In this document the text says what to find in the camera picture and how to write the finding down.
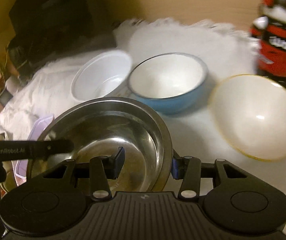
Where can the stainless steel bowl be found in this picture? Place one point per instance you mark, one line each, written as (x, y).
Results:
(99, 127)

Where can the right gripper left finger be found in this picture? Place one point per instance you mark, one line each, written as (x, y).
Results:
(103, 168)

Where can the blue enamel bowl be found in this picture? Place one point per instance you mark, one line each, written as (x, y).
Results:
(169, 83)

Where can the red rectangular baking dish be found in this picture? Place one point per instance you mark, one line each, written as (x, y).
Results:
(20, 166)

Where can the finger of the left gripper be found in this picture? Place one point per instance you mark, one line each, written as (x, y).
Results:
(20, 150)

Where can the white floral bowl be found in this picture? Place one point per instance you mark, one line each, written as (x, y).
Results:
(101, 76)

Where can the cream gold-rimmed bowl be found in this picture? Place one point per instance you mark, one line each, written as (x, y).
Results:
(249, 112)

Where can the white towel cloth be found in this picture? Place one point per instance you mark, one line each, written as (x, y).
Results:
(238, 198)

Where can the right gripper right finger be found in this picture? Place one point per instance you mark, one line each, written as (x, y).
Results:
(187, 169)

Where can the red panda robot figure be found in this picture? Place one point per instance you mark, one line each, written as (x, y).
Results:
(269, 30)

